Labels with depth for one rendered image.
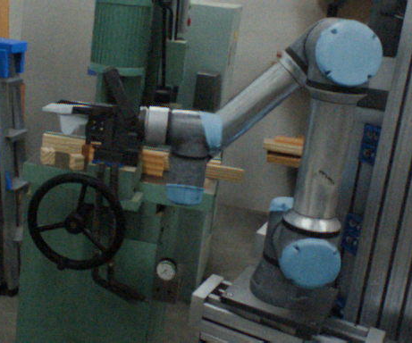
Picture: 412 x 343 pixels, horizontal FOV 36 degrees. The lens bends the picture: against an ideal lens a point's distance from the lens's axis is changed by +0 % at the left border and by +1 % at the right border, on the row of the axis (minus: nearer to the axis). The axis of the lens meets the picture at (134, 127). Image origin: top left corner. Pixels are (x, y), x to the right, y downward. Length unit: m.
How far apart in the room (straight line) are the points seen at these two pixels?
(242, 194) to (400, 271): 2.90
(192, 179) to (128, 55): 0.76
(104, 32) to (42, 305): 0.91
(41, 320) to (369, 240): 1.10
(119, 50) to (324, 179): 0.87
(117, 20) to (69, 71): 2.62
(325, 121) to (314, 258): 0.27
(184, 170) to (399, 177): 0.53
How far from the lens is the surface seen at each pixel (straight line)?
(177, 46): 2.16
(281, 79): 1.37
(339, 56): 1.22
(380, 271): 1.64
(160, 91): 2.13
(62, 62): 4.54
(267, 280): 1.51
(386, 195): 1.58
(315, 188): 1.30
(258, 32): 4.25
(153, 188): 1.92
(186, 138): 1.25
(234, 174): 2.04
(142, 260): 2.01
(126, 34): 1.94
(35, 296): 2.17
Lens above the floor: 1.51
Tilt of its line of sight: 14 degrees down
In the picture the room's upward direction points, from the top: 6 degrees clockwise
